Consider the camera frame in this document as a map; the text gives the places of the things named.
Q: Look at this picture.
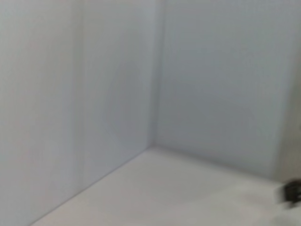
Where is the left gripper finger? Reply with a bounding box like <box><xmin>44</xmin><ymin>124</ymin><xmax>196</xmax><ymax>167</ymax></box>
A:
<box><xmin>283</xmin><ymin>179</ymin><xmax>301</xmax><ymax>203</ymax></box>

